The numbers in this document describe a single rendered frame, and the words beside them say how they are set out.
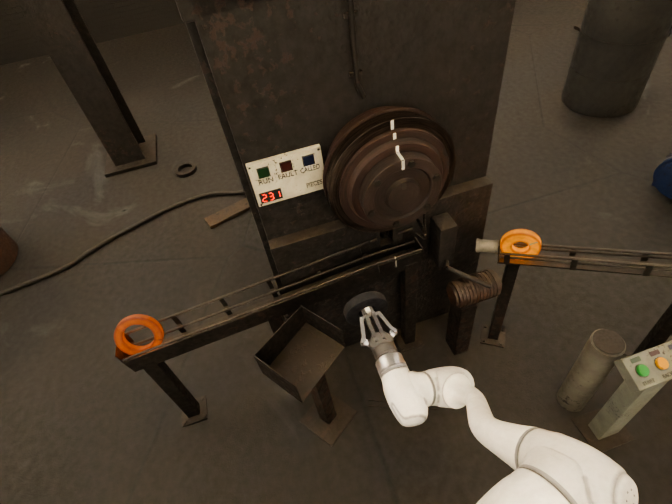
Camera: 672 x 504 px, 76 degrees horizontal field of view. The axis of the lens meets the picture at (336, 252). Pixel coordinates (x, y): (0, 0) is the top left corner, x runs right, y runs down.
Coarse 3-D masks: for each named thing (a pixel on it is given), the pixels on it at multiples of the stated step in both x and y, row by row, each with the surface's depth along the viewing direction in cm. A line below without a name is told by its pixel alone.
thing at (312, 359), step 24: (312, 312) 163; (288, 336) 167; (312, 336) 169; (336, 336) 163; (264, 360) 160; (288, 360) 164; (312, 360) 163; (288, 384) 148; (312, 384) 157; (312, 408) 211; (336, 408) 210; (336, 432) 202
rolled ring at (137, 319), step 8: (128, 320) 168; (136, 320) 169; (144, 320) 170; (152, 320) 171; (120, 328) 169; (152, 328) 172; (160, 328) 173; (120, 336) 170; (160, 336) 174; (120, 344) 172; (128, 344) 174; (152, 344) 174; (128, 352) 174; (136, 352) 174
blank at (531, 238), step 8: (512, 232) 172; (520, 232) 170; (528, 232) 170; (504, 240) 174; (512, 240) 173; (520, 240) 172; (528, 240) 170; (536, 240) 169; (504, 248) 177; (512, 248) 177; (520, 248) 178; (528, 248) 174; (536, 248) 172; (520, 256) 178
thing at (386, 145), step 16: (400, 128) 134; (416, 128) 136; (368, 144) 133; (384, 144) 134; (400, 144) 134; (416, 144) 136; (432, 144) 140; (352, 160) 135; (368, 160) 135; (432, 160) 142; (448, 160) 147; (352, 176) 139; (352, 192) 141; (352, 208) 148; (368, 224) 157
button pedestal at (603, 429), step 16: (640, 352) 148; (624, 368) 147; (656, 368) 145; (624, 384) 159; (640, 384) 143; (656, 384) 143; (608, 400) 171; (624, 400) 162; (640, 400) 159; (592, 416) 193; (608, 416) 174; (624, 416) 169; (592, 432) 189; (608, 432) 181; (624, 432) 187; (608, 448) 184
